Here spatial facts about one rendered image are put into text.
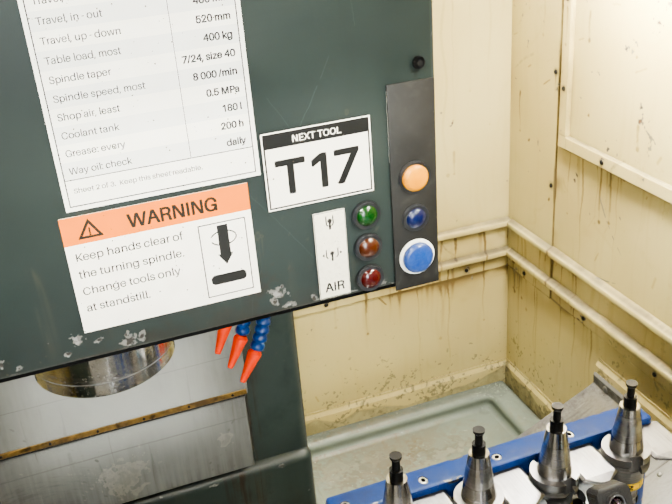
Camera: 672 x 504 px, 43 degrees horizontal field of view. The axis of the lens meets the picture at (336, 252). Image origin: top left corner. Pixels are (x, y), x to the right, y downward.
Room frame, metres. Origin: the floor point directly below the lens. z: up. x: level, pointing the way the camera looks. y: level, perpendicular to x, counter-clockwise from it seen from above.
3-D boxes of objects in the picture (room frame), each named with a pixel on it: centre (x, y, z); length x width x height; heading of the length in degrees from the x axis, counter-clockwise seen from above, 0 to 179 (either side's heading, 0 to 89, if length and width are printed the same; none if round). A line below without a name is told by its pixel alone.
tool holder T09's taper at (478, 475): (0.83, -0.15, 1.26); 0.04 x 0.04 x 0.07
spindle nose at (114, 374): (0.83, 0.27, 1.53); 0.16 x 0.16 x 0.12
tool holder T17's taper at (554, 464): (0.86, -0.26, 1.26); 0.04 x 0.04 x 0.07
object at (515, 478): (0.85, -0.21, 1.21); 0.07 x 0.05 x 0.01; 18
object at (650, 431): (0.91, -0.42, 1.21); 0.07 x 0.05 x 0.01; 18
